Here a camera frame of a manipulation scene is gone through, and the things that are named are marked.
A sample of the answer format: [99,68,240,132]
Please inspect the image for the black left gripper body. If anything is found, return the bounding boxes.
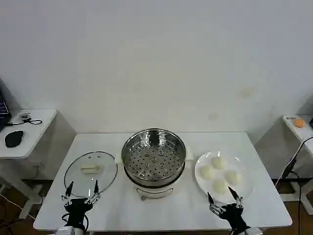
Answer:
[64,197,95,227]

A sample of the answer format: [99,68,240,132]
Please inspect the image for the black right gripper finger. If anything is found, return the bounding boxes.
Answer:
[227,186,244,210]
[206,191,224,217]

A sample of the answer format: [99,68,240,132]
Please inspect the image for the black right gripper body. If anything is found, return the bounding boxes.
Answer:
[219,203,249,230]

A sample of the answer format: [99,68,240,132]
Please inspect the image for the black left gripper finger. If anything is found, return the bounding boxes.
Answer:
[84,179,102,204]
[61,180,75,206]

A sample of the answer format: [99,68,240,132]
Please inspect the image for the white steamed bun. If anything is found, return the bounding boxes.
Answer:
[224,170,243,186]
[211,156,228,170]
[200,165,215,181]
[212,179,228,194]

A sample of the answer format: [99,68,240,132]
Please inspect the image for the round glass lid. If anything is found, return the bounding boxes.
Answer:
[64,150,119,198]

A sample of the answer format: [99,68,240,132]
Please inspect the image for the white round plate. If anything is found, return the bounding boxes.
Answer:
[194,150,255,205]

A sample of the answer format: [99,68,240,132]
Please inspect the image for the white electric cooker base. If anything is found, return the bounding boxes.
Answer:
[114,147,194,201]

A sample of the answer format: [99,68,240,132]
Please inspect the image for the white side desk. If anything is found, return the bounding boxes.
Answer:
[0,108,58,219]

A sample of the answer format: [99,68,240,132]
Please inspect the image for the steel perforated steamer basket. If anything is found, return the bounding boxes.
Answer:
[121,127,187,182]

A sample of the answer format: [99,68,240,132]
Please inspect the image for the black computer mouse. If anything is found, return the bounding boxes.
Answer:
[4,130,24,148]

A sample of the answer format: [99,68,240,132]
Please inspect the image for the white side table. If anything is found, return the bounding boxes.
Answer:
[282,114,313,209]

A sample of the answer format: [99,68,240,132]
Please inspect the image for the black laptop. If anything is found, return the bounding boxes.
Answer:
[0,78,13,131]

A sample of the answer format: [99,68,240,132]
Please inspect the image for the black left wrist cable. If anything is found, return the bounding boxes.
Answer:
[60,212,90,231]

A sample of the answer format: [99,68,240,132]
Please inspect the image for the black hanging power cable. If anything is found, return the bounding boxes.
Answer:
[283,136,313,235]

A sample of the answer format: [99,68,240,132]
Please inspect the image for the thin black looped cable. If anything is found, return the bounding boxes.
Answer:
[5,117,43,127]

